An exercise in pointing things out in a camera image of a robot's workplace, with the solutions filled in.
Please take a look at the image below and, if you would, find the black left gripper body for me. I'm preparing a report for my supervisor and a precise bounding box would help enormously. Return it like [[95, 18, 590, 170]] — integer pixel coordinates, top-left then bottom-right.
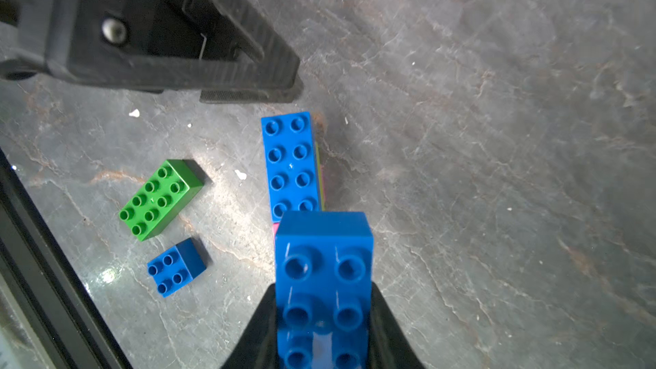
[[1, 0, 162, 82]]

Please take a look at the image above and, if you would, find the blue long lego brick front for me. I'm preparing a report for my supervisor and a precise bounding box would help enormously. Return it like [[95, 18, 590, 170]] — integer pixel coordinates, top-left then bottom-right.
[[274, 211, 374, 368]]

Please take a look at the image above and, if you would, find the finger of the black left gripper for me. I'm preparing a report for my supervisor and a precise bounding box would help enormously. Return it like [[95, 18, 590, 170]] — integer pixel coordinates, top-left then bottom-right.
[[69, 0, 301, 104]]

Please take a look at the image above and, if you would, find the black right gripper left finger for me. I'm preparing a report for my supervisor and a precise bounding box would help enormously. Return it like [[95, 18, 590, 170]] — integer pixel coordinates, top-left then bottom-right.
[[220, 284, 279, 369]]

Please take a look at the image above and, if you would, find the dark green long lego brick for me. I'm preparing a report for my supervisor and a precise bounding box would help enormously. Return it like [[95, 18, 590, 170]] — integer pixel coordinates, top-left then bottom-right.
[[119, 160, 204, 242]]

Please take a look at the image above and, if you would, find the small blue square lego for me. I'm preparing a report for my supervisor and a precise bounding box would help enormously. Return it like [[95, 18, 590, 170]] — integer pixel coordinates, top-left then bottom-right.
[[147, 237, 207, 298]]

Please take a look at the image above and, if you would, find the blue long lego brick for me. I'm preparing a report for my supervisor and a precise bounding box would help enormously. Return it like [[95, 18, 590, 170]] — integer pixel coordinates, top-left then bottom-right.
[[274, 211, 374, 368], [261, 112, 320, 223]]

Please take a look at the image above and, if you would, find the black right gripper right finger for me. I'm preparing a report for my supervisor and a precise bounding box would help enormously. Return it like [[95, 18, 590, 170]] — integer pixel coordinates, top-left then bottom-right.
[[366, 283, 425, 369]]

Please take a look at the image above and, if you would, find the lime green long lego brick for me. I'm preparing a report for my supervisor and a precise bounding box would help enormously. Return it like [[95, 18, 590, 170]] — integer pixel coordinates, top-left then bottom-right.
[[314, 141, 326, 211]]

